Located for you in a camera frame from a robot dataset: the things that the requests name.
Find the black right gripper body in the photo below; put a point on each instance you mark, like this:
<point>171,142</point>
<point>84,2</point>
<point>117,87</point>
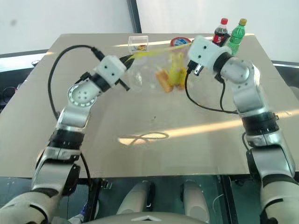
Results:
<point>191,67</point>

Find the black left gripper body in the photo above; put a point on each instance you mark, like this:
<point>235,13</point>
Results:
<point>123,64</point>

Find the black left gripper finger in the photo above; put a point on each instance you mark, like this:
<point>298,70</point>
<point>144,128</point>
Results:
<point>129,60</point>
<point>124,85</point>

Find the clear zip bag yellow print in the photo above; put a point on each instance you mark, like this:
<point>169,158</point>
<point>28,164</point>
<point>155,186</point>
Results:
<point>144,74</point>

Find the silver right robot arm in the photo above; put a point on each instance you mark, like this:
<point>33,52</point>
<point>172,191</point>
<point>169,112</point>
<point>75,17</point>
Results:
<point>247,93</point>

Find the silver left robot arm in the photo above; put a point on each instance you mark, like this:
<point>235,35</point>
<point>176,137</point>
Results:
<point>77,112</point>

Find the clear plastic box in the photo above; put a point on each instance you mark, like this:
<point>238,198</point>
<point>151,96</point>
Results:
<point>139,43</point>

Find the round red blue lid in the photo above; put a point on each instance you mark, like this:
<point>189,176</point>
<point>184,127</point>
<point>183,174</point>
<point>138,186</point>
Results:
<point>180,42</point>

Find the dark cola bottle red cap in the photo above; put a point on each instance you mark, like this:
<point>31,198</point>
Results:
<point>220,33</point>

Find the green soda bottle yellow cap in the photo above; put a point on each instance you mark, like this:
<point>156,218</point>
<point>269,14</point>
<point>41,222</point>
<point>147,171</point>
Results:
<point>236,37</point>

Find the white rounded robot leg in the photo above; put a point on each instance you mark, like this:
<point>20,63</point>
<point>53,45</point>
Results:
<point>195,200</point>
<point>135,198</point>

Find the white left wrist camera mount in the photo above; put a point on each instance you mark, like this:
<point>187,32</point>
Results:
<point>109,68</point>

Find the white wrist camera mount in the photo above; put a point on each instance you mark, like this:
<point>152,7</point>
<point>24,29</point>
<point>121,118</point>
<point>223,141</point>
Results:
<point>205,52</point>
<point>109,68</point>

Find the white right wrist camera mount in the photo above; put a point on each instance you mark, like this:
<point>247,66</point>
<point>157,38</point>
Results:
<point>205,52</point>

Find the dark window frame post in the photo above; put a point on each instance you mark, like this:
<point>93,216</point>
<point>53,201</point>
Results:
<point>134,16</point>

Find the black table frame leg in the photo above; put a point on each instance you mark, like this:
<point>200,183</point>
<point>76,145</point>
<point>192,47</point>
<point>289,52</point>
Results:
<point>229,200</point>
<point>94,200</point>

